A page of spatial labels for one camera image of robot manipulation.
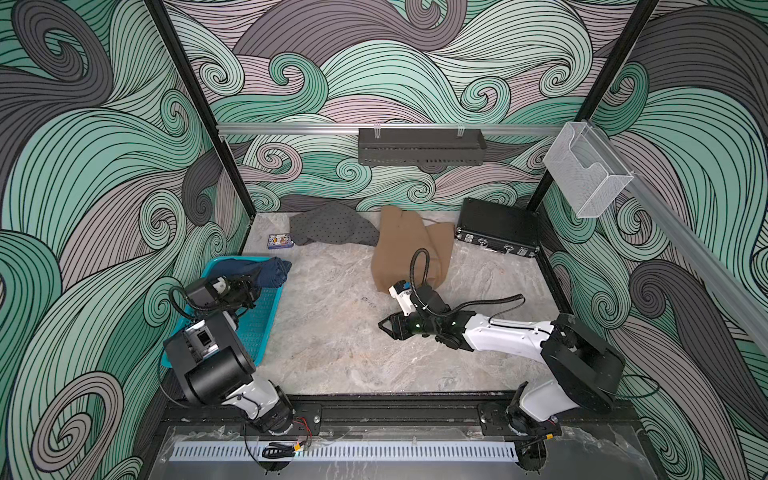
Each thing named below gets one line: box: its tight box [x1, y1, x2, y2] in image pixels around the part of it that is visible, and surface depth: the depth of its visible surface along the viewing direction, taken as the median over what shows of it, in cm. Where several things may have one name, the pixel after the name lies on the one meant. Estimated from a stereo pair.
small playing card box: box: [267, 233, 294, 249], surface depth 112 cm
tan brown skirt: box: [371, 205, 454, 294], surface depth 111 cm
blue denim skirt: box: [220, 256, 292, 289], surface depth 87 cm
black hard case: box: [456, 197, 541, 257], surface depth 109 cm
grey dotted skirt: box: [289, 202, 380, 246], surface depth 112 cm
